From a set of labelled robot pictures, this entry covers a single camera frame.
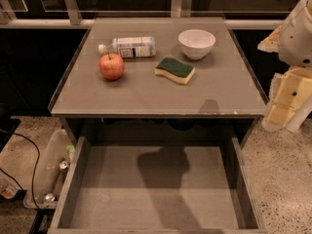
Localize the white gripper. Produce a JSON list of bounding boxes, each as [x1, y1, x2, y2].
[[257, 0, 312, 132]]

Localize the green and yellow sponge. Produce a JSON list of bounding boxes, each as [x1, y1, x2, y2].
[[154, 58, 195, 85]]

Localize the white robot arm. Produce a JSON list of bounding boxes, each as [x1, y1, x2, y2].
[[257, 0, 312, 132]]

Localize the open grey top drawer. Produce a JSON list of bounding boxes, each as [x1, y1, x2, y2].
[[48, 136, 267, 234]]

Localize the grey cabinet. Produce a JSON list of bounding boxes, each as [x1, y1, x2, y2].
[[49, 18, 265, 139]]

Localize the white ceramic bowl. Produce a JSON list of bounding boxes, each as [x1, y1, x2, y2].
[[178, 29, 215, 60]]

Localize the clear plastic water bottle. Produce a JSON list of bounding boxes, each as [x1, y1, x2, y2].
[[97, 36, 156, 59]]

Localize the red apple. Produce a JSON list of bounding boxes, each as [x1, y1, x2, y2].
[[98, 53, 125, 81]]

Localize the green capped bottle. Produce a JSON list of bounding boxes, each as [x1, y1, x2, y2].
[[66, 145, 75, 162]]

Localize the clear plastic storage bin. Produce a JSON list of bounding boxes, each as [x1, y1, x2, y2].
[[23, 129, 72, 210]]

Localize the silver can upper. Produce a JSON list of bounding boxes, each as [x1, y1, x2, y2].
[[58, 160, 69, 173]]

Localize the silver can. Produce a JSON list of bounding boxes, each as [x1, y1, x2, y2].
[[58, 160, 69, 173], [44, 193, 56, 202]]

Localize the silver can lower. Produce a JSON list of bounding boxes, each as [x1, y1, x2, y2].
[[44, 193, 56, 202]]

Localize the metal railing frame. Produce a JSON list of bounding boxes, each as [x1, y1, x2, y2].
[[0, 0, 312, 30]]

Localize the black cable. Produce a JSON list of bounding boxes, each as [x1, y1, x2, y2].
[[0, 128, 42, 211]]

